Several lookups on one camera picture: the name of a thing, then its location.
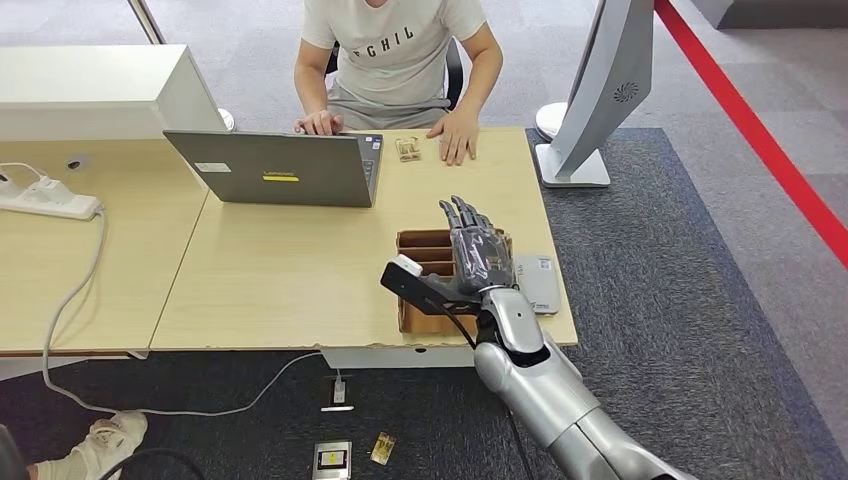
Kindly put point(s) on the person's right hand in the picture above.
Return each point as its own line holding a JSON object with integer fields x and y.
{"x": 320, "y": 124}

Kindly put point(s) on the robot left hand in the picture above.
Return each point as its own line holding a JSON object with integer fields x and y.
{"x": 480, "y": 255}

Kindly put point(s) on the person's left hand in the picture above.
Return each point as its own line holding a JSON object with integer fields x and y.
{"x": 458, "y": 136}

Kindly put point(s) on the wooden organizer box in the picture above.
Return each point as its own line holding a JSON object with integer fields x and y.
{"x": 414, "y": 321}

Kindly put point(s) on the person's left forearm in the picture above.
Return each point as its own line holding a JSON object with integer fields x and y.
{"x": 484, "y": 79}

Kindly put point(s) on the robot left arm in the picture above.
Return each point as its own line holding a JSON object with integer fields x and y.
{"x": 550, "y": 397}

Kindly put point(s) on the person's right forearm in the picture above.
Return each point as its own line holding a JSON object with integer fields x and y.
{"x": 309, "y": 89}

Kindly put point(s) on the pale grey card reader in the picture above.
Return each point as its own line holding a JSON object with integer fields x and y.
{"x": 538, "y": 285}

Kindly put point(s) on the person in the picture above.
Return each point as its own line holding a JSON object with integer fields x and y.
{"x": 394, "y": 60}

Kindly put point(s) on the small golden card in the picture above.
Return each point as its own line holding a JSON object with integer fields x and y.
{"x": 383, "y": 449}

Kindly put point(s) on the clear plastic wrap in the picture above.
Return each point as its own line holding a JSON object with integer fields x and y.
{"x": 485, "y": 260}

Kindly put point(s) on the grey laptop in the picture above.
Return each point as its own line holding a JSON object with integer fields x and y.
{"x": 278, "y": 172}

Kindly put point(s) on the white desk crossbeam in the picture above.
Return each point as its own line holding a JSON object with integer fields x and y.
{"x": 371, "y": 358}

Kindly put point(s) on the grey standing display kiosk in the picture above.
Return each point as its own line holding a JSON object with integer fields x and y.
{"x": 606, "y": 79}

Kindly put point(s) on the white floor plug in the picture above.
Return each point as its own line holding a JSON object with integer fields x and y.
{"x": 339, "y": 392}

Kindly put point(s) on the black floor socket plate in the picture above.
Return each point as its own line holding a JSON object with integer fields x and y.
{"x": 328, "y": 397}

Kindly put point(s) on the silver floor box yellow label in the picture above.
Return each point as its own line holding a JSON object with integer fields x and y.
{"x": 332, "y": 460}

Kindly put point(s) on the white power strip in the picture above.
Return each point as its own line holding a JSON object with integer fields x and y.
{"x": 53, "y": 204}

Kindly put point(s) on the white power plug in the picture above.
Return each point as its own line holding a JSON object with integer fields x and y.
{"x": 48, "y": 189}

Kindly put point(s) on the red barrier belt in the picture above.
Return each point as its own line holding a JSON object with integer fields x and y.
{"x": 765, "y": 142}

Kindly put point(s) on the grey bench base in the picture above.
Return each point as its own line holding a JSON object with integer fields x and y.
{"x": 762, "y": 13}

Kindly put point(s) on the white sneaker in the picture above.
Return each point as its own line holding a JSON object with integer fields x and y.
{"x": 109, "y": 437}

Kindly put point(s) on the black chair armrest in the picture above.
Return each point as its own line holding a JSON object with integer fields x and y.
{"x": 10, "y": 457}

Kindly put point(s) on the black camera bracket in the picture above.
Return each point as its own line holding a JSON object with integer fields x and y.
{"x": 424, "y": 291}

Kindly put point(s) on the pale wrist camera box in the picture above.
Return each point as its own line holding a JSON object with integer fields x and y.
{"x": 405, "y": 265}

